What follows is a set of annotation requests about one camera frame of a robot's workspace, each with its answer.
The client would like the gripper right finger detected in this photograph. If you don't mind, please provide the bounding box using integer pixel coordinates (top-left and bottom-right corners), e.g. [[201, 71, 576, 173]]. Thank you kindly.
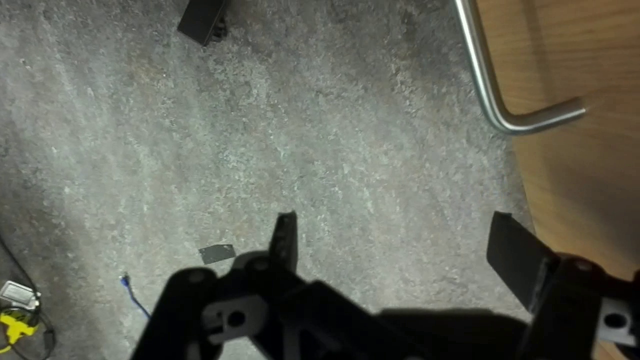
[[486, 211, 640, 360]]

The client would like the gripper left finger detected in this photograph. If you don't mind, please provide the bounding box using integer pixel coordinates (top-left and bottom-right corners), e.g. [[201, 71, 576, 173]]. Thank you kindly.
[[131, 211, 381, 360]]

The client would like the grey tape piece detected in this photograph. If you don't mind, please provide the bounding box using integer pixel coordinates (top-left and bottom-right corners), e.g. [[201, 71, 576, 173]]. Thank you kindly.
[[198, 244, 237, 265]]

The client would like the yellow plug with adapter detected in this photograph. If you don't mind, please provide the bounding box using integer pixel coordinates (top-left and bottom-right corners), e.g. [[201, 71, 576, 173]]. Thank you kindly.
[[0, 280, 42, 353]]

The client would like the black chair caster leg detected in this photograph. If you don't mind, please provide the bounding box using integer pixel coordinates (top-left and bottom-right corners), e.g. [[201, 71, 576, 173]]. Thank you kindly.
[[177, 0, 230, 47]]

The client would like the blue cable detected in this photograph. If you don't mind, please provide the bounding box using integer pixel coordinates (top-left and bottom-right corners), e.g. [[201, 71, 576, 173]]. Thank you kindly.
[[119, 274, 152, 319]]

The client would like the silver drawer handle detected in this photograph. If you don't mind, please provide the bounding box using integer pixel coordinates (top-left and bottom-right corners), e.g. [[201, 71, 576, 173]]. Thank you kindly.
[[453, 0, 587, 136]]

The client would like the black cable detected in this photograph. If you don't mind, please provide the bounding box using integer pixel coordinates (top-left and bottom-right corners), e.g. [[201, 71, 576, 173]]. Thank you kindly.
[[0, 235, 57, 360]]

